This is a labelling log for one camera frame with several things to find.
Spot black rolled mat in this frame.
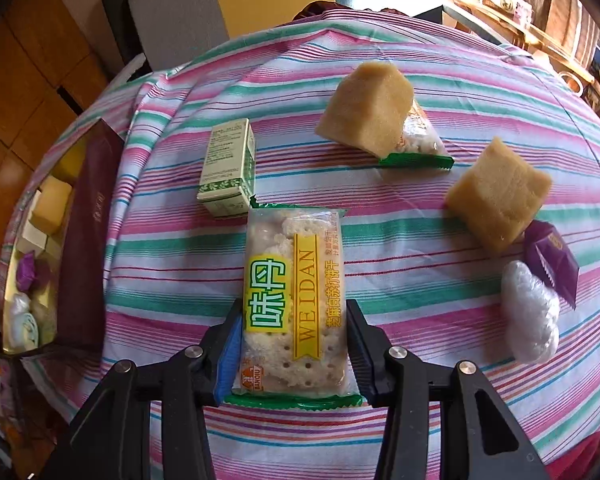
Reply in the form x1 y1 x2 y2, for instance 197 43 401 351
99 0 153 81

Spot striped brown curtain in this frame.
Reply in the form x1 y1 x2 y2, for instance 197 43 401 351
522 0 600 66

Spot yellow sponge block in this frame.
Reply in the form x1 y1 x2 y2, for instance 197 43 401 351
445 136 553 257
30 176 73 235
314 60 415 158

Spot wooden shelf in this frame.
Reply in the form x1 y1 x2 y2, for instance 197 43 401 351
442 0 596 86

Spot purple candy packet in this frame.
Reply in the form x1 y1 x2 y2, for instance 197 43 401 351
524 220 580 308
17 252 38 291

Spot pink green striped cloth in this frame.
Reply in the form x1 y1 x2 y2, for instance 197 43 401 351
0 4 600 480

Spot green white small box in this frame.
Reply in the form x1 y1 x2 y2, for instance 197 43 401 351
196 118 257 218

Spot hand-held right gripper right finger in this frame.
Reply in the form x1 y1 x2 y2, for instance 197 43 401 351
346 299 553 480

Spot grey metal bar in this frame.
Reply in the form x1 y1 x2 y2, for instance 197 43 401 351
442 4 531 56

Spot maroon tin box gold inside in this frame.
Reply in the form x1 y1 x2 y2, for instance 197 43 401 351
0 119 126 361

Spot white foam board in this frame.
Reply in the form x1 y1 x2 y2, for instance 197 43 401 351
111 55 148 83

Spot white plastic bundle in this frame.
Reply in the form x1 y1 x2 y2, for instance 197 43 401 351
501 260 561 366
7 292 41 351

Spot dark red cloth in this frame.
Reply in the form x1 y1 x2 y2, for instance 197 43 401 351
292 2 416 18

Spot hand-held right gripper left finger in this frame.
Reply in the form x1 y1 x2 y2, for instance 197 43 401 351
40 299 245 480

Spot wooden wardrobe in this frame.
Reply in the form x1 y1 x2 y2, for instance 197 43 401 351
0 0 108 301

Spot cracker packet green ends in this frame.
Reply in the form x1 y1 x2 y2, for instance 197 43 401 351
224 196 367 411
379 100 455 171

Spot beige carton box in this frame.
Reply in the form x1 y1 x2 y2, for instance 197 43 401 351
20 217 51 256

